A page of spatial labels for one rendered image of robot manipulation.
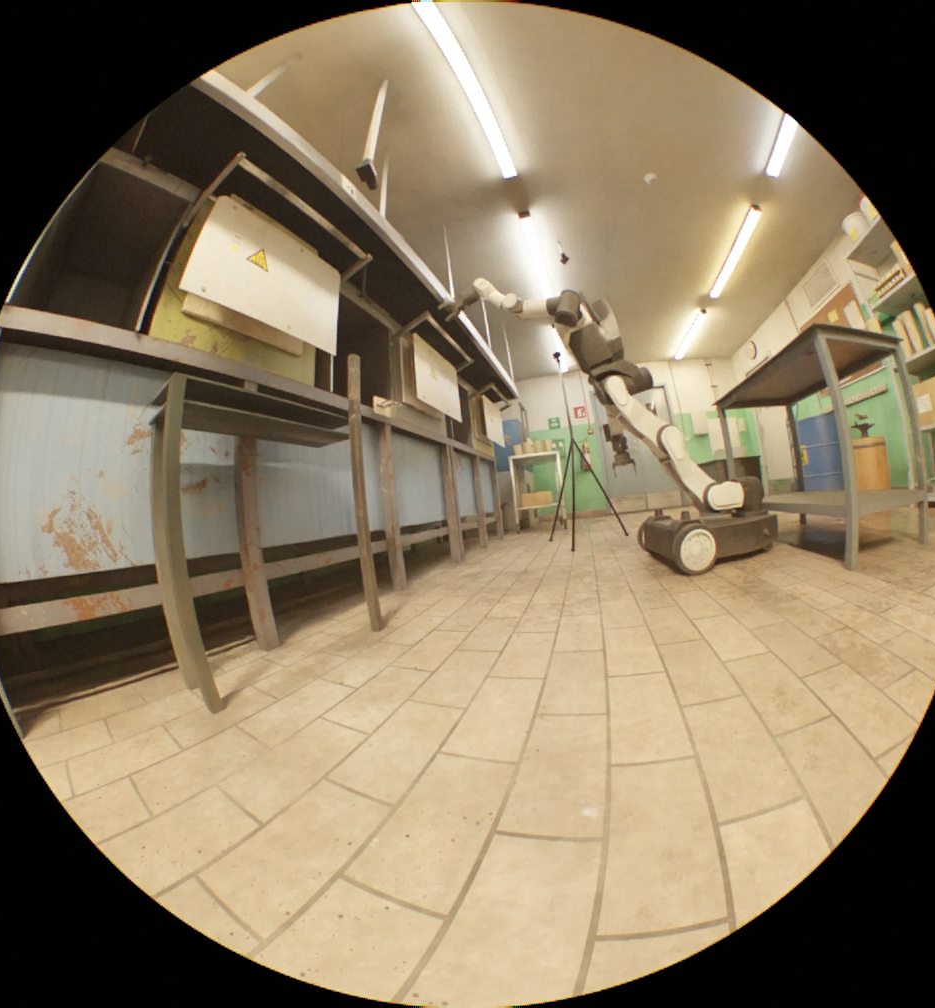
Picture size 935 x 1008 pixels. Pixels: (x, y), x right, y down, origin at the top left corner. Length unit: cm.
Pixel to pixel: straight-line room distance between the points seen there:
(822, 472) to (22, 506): 467
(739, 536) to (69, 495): 213
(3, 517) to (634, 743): 121
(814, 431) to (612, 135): 310
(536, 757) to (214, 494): 96
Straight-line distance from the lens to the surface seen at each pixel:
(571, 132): 247
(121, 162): 133
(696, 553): 139
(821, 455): 392
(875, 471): 343
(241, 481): 100
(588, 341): 158
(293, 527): 116
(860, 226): 366
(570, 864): 40
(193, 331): 105
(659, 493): 564
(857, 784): 54
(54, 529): 91
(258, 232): 121
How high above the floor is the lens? 36
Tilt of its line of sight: 1 degrees up
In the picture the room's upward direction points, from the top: 6 degrees counter-clockwise
